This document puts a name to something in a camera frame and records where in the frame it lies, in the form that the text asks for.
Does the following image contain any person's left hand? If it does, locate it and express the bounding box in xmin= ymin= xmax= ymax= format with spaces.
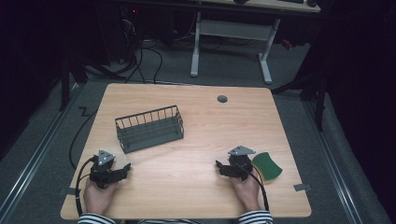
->
xmin=83 ymin=178 xmax=120 ymax=217

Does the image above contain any black floor cables bundle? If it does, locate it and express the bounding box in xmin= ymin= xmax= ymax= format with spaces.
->
xmin=122 ymin=36 xmax=164 ymax=86

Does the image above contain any green and yellow sponge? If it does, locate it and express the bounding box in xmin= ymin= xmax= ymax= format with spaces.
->
xmin=251 ymin=151 xmax=284 ymax=183

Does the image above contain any black floor cable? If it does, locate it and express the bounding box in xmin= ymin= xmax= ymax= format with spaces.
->
xmin=68 ymin=105 xmax=99 ymax=171

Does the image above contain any person's striped sleeve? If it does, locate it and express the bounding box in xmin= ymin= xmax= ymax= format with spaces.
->
xmin=237 ymin=210 xmax=275 ymax=224
xmin=77 ymin=212 xmax=117 ymax=224

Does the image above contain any person's right striped sleeve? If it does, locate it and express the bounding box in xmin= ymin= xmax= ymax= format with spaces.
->
xmin=237 ymin=210 xmax=275 ymax=224

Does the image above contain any person's right hand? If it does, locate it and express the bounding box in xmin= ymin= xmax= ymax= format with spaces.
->
xmin=231 ymin=173 xmax=266 ymax=213

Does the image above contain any metal floor rail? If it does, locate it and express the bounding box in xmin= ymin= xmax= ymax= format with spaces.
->
xmin=303 ymin=98 xmax=364 ymax=224
xmin=0 ymin=82 xmax=82 ymax=216

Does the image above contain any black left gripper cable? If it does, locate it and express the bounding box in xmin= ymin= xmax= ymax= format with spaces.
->
xmin=74 ymin=156 xmax=98 ymax=217

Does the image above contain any person's left striped sleeve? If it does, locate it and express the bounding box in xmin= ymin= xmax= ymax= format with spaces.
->
xmin=77 ymin=212 xmax=117 ymax=224

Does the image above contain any dark grey wire basket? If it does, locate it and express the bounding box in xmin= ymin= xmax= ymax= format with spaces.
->
xmin=114 ymin=105 xmax=185 ymax=154

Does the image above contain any white-legged desk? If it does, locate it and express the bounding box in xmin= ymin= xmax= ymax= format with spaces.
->
xmin=190 ymin=0 xmax=322 ymax=86

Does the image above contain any dark computer tower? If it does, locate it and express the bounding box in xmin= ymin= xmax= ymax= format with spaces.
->
xmin=99 ymin=5 xmax=142 ymax=64

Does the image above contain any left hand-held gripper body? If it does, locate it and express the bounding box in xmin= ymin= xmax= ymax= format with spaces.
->
xmin=89 ymin=149 xmax=123 ymax=189

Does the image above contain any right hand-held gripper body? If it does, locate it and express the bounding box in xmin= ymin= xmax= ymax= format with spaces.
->
xmin=226 ymin=145 xmax=257 ymax=182

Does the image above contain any black metal stand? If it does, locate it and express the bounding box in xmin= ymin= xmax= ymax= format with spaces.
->
xmin=270 ymin=62 xmax=331 ymax=133
xmin=57 ymin=46 xmax=90 ymax=112

